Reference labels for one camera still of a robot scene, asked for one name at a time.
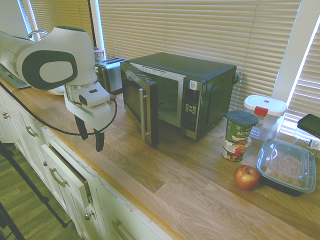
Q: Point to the red apple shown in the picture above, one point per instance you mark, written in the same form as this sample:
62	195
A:
246	178

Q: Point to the black steel microwave oven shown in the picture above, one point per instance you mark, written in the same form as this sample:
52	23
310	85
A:
200	82

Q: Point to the black camera tripod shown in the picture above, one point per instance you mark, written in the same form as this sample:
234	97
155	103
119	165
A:
32	187

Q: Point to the steel kitchen sink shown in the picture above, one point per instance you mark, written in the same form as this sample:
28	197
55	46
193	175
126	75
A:
13	80

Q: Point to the black food container clear lid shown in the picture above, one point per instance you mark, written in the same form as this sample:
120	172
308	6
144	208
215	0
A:
287	165

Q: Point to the white kitchen cabinet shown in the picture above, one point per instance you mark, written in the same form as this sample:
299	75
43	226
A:
30	155

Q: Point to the white cabinet drawer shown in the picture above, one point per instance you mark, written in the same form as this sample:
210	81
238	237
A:
65	175

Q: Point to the wide beige window blind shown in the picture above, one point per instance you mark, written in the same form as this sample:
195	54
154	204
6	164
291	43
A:
200	32

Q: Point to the clear container white lid red clip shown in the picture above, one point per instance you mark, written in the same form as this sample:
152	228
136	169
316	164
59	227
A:
266	112

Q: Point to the flat black container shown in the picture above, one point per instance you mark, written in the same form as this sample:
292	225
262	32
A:
310	123

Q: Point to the glass jar with red lid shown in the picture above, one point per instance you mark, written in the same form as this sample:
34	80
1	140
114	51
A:
99	55

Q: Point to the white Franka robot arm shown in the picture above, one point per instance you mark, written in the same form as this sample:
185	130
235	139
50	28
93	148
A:
57	52

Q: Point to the beige window blind white glare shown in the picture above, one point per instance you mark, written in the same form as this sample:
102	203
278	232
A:
307	87

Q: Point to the round steel cabinet knob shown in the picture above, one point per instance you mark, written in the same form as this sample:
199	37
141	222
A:
6	115
45	164
89	215

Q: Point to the stainless steel toaster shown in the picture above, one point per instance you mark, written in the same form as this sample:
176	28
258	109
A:
112	75

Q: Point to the narrow beige window blind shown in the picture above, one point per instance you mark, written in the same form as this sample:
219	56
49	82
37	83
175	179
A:
67	17

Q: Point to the white red oatmeal cup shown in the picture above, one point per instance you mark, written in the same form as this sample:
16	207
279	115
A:
235	151

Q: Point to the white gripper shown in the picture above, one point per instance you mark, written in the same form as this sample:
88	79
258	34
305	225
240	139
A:
96	116

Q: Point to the clear plastic packaging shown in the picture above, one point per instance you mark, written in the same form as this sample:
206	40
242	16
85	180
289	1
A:
306	142

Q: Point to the white plate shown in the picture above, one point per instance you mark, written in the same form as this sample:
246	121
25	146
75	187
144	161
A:
57	90

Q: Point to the chrome sink faucet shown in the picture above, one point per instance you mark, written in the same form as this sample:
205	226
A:
37	32

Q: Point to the green oatmeal cup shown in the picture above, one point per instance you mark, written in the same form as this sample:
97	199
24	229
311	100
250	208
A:
240	130

